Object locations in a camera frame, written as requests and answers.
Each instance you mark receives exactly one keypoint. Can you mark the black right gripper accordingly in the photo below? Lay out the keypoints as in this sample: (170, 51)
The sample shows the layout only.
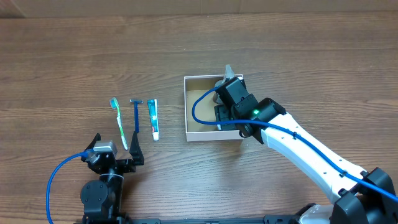
(222, 112)

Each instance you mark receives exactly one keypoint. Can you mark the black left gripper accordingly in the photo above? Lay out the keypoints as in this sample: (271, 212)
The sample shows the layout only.
(117, 163)

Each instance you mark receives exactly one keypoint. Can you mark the clear soap pump bottle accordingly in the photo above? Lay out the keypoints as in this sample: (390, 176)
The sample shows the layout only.
(229, 74)

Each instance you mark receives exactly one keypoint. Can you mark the green white toothbrush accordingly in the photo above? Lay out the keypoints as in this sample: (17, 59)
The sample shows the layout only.
(115, 106)

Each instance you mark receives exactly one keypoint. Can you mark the blue disposable razor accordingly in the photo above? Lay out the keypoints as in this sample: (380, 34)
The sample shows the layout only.
(136, 104)

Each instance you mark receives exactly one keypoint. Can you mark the teal toothpaste tube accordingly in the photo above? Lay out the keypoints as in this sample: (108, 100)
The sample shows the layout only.
(153, 113)

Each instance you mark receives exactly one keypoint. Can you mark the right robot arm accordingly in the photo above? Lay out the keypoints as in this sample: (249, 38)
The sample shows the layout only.
(355, 195)

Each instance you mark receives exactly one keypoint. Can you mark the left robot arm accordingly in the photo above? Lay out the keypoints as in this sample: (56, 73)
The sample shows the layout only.
(102, 197)

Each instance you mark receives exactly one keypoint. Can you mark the white cardboard box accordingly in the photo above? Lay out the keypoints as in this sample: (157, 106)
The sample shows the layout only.
(195, 87)

